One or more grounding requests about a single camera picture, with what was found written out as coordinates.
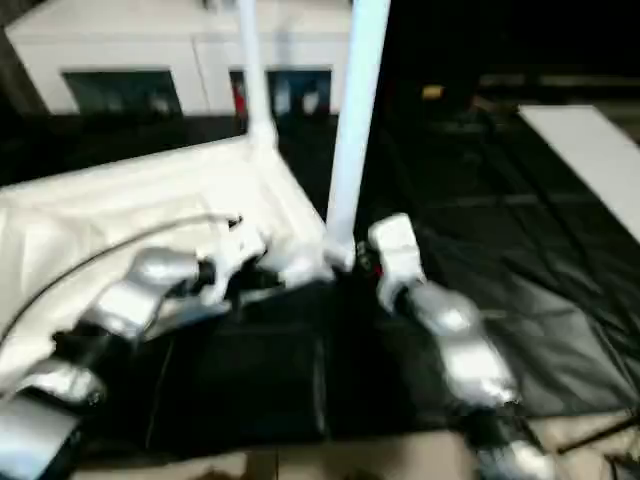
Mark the white plastic table top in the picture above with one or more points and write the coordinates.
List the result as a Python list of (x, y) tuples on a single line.
[(125, 210)]

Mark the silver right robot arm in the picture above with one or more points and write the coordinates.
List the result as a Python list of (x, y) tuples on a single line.
[(465, 340)]

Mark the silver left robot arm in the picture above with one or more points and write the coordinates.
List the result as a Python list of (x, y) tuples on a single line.
[(135, 295)]

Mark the black table mat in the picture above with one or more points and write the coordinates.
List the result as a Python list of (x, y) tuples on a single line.
[(500, 275)]

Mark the small yellow label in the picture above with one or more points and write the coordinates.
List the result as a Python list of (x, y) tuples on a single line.
[(432, 92)]

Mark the white flat board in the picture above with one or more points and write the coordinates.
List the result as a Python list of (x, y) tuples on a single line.
[(595, 155)]

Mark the black cabinet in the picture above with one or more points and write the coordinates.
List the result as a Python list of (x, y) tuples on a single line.
[(525, 40)]

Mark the white cabinet with glass doors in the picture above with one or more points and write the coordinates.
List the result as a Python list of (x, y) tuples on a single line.
[(125, 40)]

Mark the black metal table leg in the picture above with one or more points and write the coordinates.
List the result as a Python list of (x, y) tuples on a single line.
[(595, 431)]

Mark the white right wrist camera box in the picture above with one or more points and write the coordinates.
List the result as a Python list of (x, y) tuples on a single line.
[(400, 245)]

